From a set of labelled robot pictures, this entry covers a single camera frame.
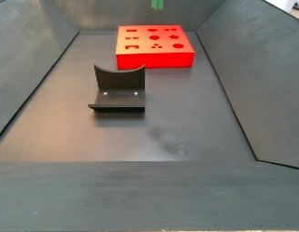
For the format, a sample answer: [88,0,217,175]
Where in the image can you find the green star-profile bar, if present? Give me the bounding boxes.
[151,0,164,9]

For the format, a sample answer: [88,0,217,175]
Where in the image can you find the black curved fixture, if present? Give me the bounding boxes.
[88,66,147,111]

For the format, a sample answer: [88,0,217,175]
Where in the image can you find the red foam shape board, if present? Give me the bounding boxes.
[116,24,195,70]

